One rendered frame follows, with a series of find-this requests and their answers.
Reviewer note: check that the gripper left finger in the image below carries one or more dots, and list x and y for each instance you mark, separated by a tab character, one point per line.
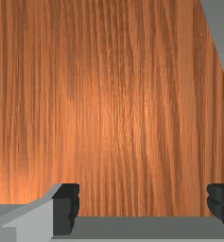
31	220

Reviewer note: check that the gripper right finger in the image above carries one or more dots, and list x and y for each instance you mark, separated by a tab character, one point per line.
222	201

